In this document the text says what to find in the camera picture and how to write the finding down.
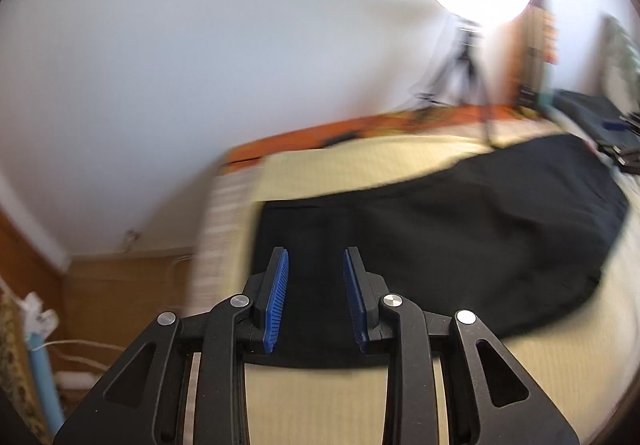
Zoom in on folded dark clothes stack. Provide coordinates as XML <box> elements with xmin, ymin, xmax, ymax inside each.
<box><xmin>551</xmin><ymin>90</ymin><xmax>639</xmax><ymax>176</ymax></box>

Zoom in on black camera tripod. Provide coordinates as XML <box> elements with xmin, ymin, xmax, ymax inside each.
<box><xmin>414</xmin><ymin>18</ymin><xmax>496</xmax><ymax>148</ymax></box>

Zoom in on white power strip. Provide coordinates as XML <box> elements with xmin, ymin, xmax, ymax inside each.
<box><xmin>53</xmin><ymin>370</ymin><xmax>100</xmax><ymax>391</ymax></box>

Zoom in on black Kappa pants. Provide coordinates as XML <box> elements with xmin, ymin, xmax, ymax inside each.
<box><xmin>250</xmin><ymin>134</ymin><xmax>629</xmax><ymax>368</ymax></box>

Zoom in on green leaf pattern pillow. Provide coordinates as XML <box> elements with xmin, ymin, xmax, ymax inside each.
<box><xmin>600</xmin><ymin>15</ymin><xmax>639</xmax><ymax>113</ymax></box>

